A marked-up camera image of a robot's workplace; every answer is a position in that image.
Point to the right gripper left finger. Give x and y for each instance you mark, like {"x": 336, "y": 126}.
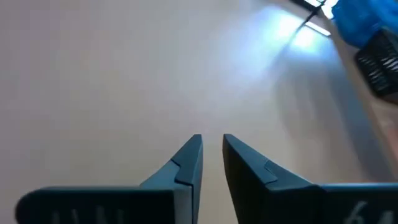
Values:
{"x": 174, "y": 193}

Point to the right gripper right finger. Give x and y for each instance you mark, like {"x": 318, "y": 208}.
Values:
{"x": 264, "y": 193}

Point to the black plastic basket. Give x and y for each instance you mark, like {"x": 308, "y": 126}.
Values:
{"x": 381, "y": 65}

